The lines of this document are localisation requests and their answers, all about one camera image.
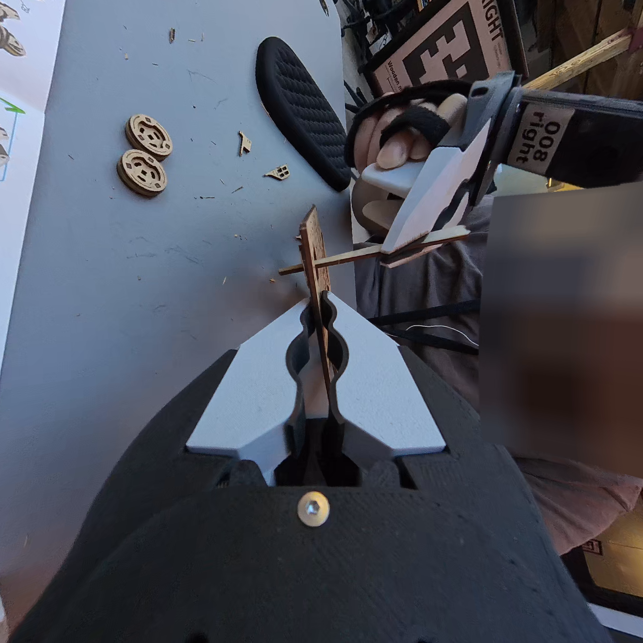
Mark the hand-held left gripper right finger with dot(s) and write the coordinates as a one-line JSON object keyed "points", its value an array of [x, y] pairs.
{"points": [[382, 397]]}

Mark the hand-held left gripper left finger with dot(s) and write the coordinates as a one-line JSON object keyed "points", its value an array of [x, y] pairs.
{"points": [[246, 397]]}

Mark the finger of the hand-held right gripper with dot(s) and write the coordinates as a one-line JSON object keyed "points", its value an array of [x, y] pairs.
{"points": [[427, 201], [461, 193]]}

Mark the thin wooden stick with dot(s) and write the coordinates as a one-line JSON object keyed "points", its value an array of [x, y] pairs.
{"points": [[346, 258]]}

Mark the laser-cut wooden parts sheet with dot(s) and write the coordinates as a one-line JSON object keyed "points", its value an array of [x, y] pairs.
{"points": [[314, 251]]}

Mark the person's right hand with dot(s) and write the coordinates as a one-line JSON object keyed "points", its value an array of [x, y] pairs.
{"points": [[397, 150]]}

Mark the person's grey shirt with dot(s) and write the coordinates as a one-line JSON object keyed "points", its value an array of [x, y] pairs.
{"points": [[427, 402]]}

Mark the pale wooden beam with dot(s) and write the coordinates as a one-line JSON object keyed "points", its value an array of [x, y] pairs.
{"points": [[577, 58]]}

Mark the cardboard sign with black tag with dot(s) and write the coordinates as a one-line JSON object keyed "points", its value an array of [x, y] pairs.
{"points": [[452, 50]]}

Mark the small wooden piece with holes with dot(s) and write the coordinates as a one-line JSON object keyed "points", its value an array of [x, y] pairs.
{"points": [[278, 172]]}

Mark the long black mesh wrist rest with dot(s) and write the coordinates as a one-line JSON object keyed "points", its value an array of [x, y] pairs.
{"points": [[301, 110]]}

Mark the small angular wooden piece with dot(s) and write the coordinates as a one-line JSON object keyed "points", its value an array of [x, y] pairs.
{"points": [[244, 143]]}

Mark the round wooden wheel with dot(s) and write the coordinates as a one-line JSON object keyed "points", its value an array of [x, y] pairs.
{"points": [[149, 137], [142, 172]]}

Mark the brown cardboard box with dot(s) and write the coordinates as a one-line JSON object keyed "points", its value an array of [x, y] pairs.
{"points": [[618, 562]]}

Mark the white instruction booklet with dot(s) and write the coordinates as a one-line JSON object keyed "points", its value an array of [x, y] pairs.
{"points": [[25, 75]]}

